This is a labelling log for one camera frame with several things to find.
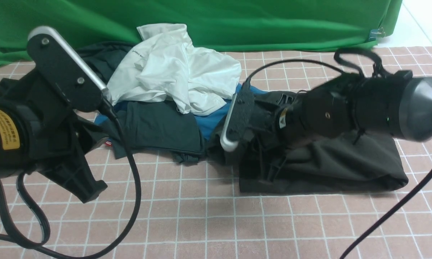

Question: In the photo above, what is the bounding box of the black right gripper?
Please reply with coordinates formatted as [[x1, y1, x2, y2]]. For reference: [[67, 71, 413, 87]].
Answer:
[[239, 92, 303, 184]]

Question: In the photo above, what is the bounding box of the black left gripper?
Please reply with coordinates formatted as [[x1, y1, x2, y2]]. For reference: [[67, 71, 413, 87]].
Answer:
[[0, 68, 109, 204]]

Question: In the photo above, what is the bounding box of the dark gray long-sleeve shirt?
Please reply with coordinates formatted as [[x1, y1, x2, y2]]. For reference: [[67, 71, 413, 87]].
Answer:
[[205, 91, 409, 194]]

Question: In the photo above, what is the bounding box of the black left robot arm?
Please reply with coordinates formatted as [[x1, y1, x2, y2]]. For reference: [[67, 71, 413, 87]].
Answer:
[[0, 69, 107, 203]]

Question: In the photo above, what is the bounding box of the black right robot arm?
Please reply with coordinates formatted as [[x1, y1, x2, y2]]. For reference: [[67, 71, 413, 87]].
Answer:
[[237, 71, 432, 193]]

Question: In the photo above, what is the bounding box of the blue shirt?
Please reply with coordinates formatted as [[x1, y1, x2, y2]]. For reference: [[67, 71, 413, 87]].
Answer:
[[94, 83, 267, 140]]

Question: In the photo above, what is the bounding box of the dark teal shirt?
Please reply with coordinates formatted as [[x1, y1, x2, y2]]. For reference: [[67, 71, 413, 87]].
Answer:
[[76, 41, 206, 164]]

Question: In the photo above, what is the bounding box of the white shirt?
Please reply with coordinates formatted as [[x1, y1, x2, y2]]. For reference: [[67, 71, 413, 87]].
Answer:
[[107, 23, 242, 116]]

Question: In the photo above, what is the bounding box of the green backdrop cloth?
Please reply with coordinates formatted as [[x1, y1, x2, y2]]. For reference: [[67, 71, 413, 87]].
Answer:
[[0, 0, 402, 66]]

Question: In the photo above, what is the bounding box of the pink checkered tablecloth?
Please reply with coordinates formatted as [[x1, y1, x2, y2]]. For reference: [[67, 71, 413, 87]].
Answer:
[[2, 46, 432, 259]]

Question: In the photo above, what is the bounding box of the blue binder clip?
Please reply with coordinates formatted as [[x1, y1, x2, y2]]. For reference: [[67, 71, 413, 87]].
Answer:
[[367, 27, 386, 42]]

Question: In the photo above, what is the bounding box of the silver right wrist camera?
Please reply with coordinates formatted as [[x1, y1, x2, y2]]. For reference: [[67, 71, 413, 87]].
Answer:
[[220, 87, 255, 152]]

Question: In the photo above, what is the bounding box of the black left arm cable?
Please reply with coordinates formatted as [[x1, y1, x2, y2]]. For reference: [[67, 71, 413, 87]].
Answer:
[[0, 101, 142, 259]]

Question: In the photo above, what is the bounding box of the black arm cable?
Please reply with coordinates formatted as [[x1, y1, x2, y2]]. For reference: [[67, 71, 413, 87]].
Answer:
[[0, 101, 142, 259], [243, 47, 432, 259]]

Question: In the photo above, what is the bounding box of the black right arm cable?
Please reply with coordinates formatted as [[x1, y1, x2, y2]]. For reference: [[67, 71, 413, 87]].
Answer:
[[243, 47, 432, 259]]

